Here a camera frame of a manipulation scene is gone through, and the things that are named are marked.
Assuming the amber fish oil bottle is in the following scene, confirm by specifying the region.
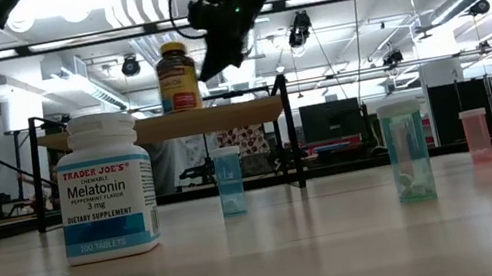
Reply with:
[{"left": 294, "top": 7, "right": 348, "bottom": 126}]
[{"left": 151, "top": 38, "right": 204, "bottom": 117}]

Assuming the blue pill vial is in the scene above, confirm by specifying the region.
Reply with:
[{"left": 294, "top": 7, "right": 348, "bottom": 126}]
[{"left": 210, "top": 144, "right": 251, "bottom": 219}]

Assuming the white melatonin bottle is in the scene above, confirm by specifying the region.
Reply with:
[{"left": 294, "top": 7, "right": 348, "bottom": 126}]
[{"left": 42, "top": 105, "right": 167, "bottom": 268}]

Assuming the teal pill vial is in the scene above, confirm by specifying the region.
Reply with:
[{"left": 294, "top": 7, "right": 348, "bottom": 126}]
[{"left": 375, "top": 97, "right": 438, "bottom": 207}]

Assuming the pink pill vial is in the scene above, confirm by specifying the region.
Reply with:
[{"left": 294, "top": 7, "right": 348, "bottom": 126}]
[{"left": 458, "top": 107, "right": 492, "bottom": 168}]

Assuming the black ceiling spotlight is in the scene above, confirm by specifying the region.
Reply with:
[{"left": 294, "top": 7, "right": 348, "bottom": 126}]
[
  {"left": 465, "top": 0, "right": 492, "bottom": 18},
  {"left": 381, "top": 48, "right": 406, "bottom": 68},
  {"left": 118, "top": 52, "right": 143, "bottom": 79},
  {"left": 283, "top": 8, "right": 316, "bottom": 49}
]

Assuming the white red patterned cloth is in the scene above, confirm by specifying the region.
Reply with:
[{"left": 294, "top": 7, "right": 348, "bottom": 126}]
[{"left": 216, "top": 122, "right": 272, "bottom": 163}]

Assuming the black background machine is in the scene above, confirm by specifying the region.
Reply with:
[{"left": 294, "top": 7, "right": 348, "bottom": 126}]
[{"left": 173, "top": 156, "right": 218, "bottom": 191}]

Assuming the grey hanging cloth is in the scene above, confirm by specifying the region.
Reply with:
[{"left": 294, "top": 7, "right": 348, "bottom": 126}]
[{"left": 147, "top": 131, "right": 228, "bottom": 196}]

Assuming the black monitor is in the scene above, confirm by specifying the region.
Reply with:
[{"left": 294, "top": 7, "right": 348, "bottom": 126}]
[{"left": 298, "top": 96, "right": 366, "bottom": 145}]

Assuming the black partition panel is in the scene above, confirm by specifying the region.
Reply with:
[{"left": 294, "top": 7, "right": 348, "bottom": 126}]
[{"left": 425, "top": 75, "right": 492, "bottom": 148}]

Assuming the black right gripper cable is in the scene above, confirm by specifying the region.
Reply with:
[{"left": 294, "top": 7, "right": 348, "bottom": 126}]
[{"left": 166, "top": 0, "right": 211, "bottom": 45}]

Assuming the wooden shelf with black frame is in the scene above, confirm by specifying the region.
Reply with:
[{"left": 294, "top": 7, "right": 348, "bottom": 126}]
[{"left": 18, "top": 72, "right": 308, "bottom": 235}]

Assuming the black aluminium table frame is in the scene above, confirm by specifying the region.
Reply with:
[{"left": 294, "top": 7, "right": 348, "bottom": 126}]
[{"left": 0, "top": 136, "right": 492, "bottom": 244}]

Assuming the overhead light bar frame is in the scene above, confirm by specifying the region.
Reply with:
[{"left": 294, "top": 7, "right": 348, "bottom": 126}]
[{"left": 0, "top": 0, "right": 358, "bottom": 64}]

